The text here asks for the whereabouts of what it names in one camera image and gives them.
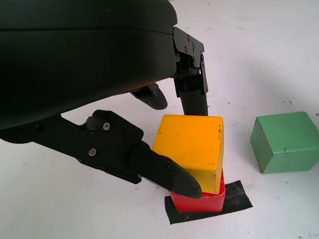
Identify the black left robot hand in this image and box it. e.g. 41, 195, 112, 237
0, 0, 209, 200

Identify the yellow wooden block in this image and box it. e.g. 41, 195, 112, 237
152, 114, 224, 195

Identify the red wooden block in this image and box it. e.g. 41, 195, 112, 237
170, 169, 226, 213

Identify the green wooden block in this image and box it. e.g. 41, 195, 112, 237
250, 111, 319, 174

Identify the black tape strip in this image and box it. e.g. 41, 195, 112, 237
164, 180, 253, 225

